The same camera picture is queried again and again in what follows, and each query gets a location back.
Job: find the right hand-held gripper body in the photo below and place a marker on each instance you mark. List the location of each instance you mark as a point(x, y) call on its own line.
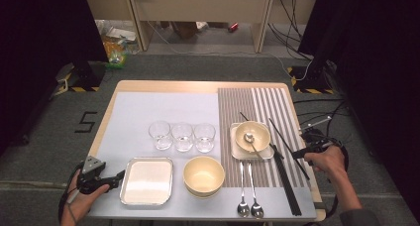
point(317, 138)

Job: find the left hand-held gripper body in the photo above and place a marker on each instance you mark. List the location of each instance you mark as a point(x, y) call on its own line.
point(93, 181)

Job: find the clear drinking glass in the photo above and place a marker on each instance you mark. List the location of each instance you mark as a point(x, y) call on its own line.
point(160, 135)
point(204, 137)
point(182, 136)

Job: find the person's left hand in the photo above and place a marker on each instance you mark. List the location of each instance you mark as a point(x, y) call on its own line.
point(82, 204)

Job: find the person's right hand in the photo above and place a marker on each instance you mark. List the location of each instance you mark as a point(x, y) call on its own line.
point(330, 161)

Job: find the white tray with metal rim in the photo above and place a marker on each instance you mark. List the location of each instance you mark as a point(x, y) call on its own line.
point(147, 181)

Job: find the grey tape piece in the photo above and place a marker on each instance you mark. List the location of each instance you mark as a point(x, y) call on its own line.
point(319, 206)

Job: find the black stand base striped tape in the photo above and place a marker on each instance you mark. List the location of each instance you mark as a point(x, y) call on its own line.
point(84, 77)
point(310, 79)

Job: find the small square cream plate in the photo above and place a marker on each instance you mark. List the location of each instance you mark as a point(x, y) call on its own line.
point(235, 155)

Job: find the large cream bowl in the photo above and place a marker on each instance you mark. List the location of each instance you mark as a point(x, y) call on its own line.
point(203, 176)

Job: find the striped placemat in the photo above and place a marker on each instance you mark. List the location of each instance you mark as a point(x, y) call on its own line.
point(231, 103)

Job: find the black curtain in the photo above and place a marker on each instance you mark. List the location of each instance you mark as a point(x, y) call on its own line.
point(33, 54)
point(379, 70)

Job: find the pile of plastic bags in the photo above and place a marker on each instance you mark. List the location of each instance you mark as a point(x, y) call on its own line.
point(114, 51)

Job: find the small red object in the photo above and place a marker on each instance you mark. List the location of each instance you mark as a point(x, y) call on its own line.
point(233, 27)

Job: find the brown box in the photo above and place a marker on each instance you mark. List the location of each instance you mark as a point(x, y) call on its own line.
point(185, 29)

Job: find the beige wooden desk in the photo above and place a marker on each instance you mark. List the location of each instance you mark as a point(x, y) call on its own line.
point(198, 4)

